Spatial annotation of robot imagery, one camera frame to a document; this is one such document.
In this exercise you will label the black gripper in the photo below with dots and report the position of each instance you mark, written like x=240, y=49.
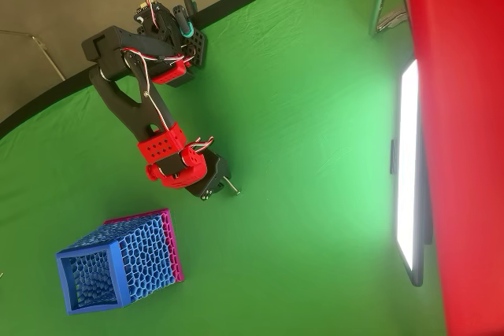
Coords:
x=213, y=177

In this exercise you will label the thin metal screw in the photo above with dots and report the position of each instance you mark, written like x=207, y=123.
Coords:
x=233, y=186

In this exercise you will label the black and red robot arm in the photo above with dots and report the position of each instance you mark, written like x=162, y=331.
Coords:
x=134, y=104

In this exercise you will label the blue mesh basket pink base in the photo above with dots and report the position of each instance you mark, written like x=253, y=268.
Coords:
x=145, y=253

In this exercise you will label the green cloth with black border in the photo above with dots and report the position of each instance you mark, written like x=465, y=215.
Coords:
x=283, y=163

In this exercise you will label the black clamp with teal grip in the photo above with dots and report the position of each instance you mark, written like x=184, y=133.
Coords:
x=186, y=21

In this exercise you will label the bright LED light panel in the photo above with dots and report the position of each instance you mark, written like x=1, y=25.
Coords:
x=407, y=163

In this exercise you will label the red cloth panel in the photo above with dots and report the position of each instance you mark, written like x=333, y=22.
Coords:
x=464, y=135

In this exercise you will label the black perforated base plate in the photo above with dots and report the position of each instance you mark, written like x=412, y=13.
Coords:
x=198, y=46

